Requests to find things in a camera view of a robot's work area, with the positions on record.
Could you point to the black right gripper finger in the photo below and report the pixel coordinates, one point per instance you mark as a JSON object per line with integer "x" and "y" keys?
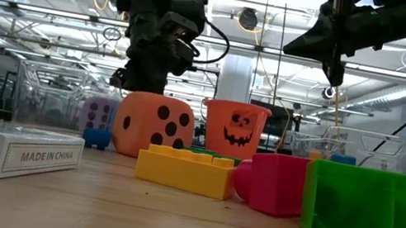
{"x": 316, "y": 42}
{"x": 335, "y": 72}

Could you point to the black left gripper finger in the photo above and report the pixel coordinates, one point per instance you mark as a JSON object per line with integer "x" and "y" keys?
{"x": 148, "y": 81}
{"x": 118, "y": 79}

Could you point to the purple foam die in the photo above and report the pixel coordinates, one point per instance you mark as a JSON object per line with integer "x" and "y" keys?
{"x": 98, "y": 114}

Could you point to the orange foam die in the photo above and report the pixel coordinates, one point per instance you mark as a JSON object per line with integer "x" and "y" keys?
{"x": 144, "y": 137}

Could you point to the small dark blue brick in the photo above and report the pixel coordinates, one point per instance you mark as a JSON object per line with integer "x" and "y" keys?
{"x": 96, "y": 139}

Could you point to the clear plastic bin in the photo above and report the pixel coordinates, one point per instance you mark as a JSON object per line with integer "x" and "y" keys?
{"x": 388, "y": 155}
{"x": 47, "y": 95}

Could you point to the blue heart-shaped block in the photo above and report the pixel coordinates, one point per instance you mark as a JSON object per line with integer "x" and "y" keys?
{"x": 343, "y": 159}

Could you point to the yellow eight-stud brick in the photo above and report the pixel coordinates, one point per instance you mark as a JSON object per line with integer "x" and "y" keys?
{"x": 184, "y": 173}

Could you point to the red toy block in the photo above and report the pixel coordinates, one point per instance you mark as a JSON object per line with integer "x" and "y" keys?
{"x": 278, "y": 186}

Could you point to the black gantry stand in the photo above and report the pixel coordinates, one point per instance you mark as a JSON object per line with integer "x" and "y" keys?
{"x": 210, "y": 71}

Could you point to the black monitor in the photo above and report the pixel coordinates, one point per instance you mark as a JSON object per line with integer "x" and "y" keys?
{"x": 281, "y": 121}

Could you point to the white building column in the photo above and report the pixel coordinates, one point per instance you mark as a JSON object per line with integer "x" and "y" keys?
{"x": 234, "y": 77}

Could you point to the orange pumpkin bucket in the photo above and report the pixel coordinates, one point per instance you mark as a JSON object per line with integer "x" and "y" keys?
{"x": 234, "y": 128}

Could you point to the green plastic bin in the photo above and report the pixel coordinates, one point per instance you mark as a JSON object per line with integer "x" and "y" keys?
{"x": 379, "y": 208}

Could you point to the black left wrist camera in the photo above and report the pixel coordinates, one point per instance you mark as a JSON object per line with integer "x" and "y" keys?
{"x": 185, "y": 14}

